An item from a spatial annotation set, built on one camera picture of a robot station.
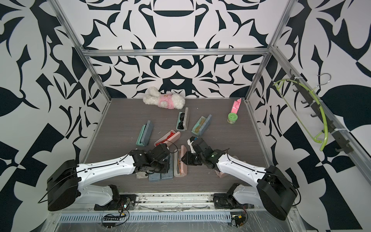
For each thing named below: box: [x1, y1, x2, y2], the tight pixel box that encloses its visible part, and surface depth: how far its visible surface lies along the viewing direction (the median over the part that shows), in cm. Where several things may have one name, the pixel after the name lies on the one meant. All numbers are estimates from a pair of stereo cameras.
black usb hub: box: [102, 216, 121, 229], surface depth 74 cm
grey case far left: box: [135, 119, 154, 147], surface depth 98 cm
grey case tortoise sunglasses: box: [148, 172, 162, 182], surface depth 81 cm
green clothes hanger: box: [273, 79, 329, 152], surface depth 58 cm
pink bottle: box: [230, 98, 243, 115], surface depth 105 cm
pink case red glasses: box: [154, 129, 182, 147], surface depth 95 cm
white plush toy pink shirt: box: [142, 86, 186, 110], surface depth 110 cm
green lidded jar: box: [227, 112, 239, 125], surface depth 106 cm
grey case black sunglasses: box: [176, 107, 190, 131], surface depth 104 cm
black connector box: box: [230, 214, 246, 227], surface depth 73 cm
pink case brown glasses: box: [173, 145, 188, 178], surface depth 85 cm
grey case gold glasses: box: [190, 114, 213, 136], surface depth 103 cm
